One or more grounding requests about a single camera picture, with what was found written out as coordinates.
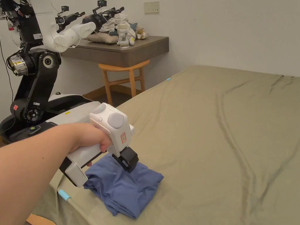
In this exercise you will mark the beige wall socket plate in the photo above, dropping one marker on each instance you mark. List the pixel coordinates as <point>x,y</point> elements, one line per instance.
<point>151,7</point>

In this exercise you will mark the blue shirt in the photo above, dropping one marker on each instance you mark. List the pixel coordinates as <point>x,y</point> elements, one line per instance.
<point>121,189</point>

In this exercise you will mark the person's left hand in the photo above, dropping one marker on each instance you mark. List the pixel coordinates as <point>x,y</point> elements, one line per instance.
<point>89,136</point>

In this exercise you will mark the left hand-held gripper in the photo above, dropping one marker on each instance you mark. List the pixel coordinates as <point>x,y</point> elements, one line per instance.
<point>117,126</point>

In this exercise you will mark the bed with beige sheet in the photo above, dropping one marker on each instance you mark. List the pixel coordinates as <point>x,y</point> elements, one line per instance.
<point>211,140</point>

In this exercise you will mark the black and white robot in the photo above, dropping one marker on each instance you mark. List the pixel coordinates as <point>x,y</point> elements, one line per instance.
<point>35,77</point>

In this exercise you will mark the brown wall-mounted desk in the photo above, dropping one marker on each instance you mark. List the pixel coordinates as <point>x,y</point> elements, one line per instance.
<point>121,51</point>

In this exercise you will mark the person's left forearm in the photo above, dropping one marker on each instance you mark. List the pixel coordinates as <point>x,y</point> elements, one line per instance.
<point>30,168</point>

